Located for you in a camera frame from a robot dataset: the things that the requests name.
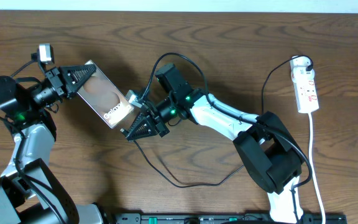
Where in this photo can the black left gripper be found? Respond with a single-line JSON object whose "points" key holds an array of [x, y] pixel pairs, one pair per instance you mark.
{"points": [[69, 88]]}

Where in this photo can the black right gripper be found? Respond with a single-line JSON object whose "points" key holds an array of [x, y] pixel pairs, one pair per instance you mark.
{"points": [[150, 130]]}

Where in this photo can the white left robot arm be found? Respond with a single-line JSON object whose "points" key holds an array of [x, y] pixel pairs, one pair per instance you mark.
{"points": [[29, 192]]}

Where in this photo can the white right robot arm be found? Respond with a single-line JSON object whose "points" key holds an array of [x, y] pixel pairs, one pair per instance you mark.
{"points": [[270, 155]]}

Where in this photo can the white power strip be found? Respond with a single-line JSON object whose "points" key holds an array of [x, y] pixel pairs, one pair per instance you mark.
{"points": [[302, 76]]}

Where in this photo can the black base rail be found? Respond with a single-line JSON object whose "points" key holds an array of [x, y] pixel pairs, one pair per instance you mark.
{"points": [[136, 218]]}

